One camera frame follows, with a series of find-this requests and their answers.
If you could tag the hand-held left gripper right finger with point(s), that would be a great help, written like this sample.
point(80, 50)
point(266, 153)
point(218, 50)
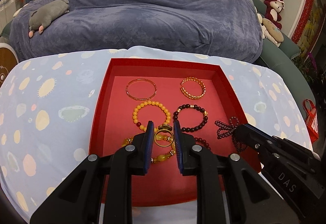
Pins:
point(178, 150)

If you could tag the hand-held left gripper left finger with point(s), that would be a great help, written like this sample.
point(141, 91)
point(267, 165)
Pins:
point(149, 147)

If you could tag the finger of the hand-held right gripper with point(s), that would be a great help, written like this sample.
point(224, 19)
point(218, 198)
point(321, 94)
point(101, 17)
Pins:
point(249, 138)
point(259, 132)

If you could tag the red cardboard box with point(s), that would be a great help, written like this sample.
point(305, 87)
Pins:
point(119, 101)

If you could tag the gold woven bangle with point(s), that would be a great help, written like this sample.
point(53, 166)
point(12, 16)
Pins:
point(192, 97)

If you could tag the thin gold bangle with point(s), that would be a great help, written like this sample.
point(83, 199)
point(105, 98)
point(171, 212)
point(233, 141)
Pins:
point(127, 91)

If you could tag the red shopping bag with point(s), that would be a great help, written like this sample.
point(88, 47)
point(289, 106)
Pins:
point(312, 117)

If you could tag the pink orchid plant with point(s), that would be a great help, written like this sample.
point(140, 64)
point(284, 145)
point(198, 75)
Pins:
point(305, 63)

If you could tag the cookie plush toy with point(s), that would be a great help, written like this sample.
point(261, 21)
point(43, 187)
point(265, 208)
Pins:
point(275, 33)

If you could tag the planet print bed sheet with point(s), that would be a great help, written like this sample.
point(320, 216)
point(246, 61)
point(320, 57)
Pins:
point(51, 112)

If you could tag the small white plush toy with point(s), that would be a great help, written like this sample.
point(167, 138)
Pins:
point(259, 19)

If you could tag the yellow flower painting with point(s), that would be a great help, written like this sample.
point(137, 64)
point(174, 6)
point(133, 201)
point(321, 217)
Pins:
point(314, 28)

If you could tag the red plush bear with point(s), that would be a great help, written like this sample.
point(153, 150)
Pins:
point(271, 14)

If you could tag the blue-grey velvet blanket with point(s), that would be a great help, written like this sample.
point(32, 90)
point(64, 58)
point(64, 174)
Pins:
point(152, 10)

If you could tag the round white brown-faced device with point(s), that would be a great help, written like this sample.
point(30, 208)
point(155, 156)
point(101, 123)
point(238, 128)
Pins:
point(6, 61)

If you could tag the grey plush toy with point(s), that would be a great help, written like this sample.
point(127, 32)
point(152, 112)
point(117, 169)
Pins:
point(48, 14)

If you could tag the white lace curtain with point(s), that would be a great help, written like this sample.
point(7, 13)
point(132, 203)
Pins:
point(7, 7)

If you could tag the green bed frame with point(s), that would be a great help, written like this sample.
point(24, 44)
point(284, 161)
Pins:
point(280, 61)

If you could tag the red wall hanging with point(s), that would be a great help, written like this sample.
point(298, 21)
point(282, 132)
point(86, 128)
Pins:
point(304, 10)

